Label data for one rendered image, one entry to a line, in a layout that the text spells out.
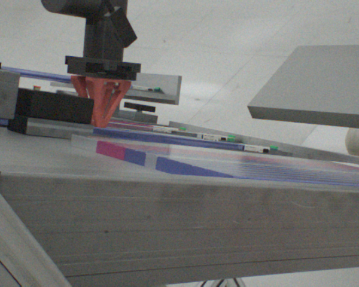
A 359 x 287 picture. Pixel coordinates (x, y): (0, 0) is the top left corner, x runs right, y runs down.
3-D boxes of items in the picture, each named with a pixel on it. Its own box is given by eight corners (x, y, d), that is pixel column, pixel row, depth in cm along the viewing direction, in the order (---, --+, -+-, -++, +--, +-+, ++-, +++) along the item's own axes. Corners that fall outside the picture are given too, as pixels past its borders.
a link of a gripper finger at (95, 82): (90, 131, 86) (95, 63, 85) (61, 124, 91) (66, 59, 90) (128, 131, 91) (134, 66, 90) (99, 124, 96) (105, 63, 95)
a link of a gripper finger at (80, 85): (94, 132, 86) (100, 63, 84) (65, 125, 91) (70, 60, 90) (133, 132, 90) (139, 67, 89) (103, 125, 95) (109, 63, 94)
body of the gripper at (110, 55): (104, 73, 84) (109, 17, 83) (62, 67, 91) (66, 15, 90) (142, 76, 88) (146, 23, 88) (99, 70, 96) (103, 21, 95)
